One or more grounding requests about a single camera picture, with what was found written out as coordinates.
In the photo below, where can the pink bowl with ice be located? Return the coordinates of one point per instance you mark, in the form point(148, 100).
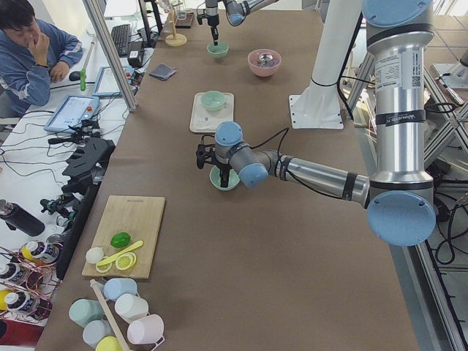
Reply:
point(263, 71)

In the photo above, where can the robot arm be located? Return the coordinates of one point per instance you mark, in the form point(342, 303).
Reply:
point(398, 197)
point(236, 13)

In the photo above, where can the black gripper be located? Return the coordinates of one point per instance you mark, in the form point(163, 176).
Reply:
point(222, 167)
point(211, 17)

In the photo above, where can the wooden mug tree stand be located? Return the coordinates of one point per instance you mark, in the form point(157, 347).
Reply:
point(174, 39)

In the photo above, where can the person in blue hoodie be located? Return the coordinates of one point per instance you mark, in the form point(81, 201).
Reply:
point(34, 54)

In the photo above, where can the cream rabbit serving tray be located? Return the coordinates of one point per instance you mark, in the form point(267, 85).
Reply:
point(207, 121)

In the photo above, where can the green lime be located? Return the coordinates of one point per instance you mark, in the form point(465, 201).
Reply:
point(120, 240)

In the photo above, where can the wooden cutting board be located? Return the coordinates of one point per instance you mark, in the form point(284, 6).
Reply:
point(138, 216)

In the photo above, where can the green plastic cup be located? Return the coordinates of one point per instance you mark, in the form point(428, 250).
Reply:
point(84, 311)

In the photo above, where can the blue teach pendant tablet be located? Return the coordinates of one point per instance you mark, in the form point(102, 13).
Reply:
point(72, 111)

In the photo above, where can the green bowl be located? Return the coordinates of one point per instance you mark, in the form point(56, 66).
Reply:
point(215, 179)
point(213, 100)
point(218, 50)

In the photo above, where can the yellow plastic knife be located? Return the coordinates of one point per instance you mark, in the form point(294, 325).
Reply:
point(115, 256)

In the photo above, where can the black gripper stand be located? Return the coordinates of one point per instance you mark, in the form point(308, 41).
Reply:
point(87, 163)

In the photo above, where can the green handled tool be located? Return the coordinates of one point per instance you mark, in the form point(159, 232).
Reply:
point(83, 79)

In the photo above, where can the green bowl on tray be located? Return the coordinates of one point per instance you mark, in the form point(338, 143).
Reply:
point(213, 100)

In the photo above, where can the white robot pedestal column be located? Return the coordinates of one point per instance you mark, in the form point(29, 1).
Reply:
point(341, 18)

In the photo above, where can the blue plastic cup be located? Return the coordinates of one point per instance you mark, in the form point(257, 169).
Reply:
point(116, 287)

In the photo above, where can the white garlic bulb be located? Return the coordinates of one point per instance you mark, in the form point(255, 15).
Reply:
point(94, 255)

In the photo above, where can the white plastic cup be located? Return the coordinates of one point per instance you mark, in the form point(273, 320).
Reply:
point(131, 307)

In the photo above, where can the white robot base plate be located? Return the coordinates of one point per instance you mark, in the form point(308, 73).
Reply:
point(311, 113)

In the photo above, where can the grey purple folded cloth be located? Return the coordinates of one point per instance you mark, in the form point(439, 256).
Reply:
point(163, 72)

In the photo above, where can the black keyboard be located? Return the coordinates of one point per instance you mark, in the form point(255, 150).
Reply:
point(120, 35)

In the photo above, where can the grey plastic cup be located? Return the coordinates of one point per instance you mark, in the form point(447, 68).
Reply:
point(95, 331)

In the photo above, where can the black water bottle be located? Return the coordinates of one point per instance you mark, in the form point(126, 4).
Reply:
point(18, 218)

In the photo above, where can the yellow plastic cup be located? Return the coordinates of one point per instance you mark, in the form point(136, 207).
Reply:
point(108, 343)

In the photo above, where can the lemon slice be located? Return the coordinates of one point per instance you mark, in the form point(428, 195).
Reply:
point(103, 268)
point(125, 261)

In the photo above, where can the pink plastic cup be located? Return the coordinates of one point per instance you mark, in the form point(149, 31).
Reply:
point(146, 330)

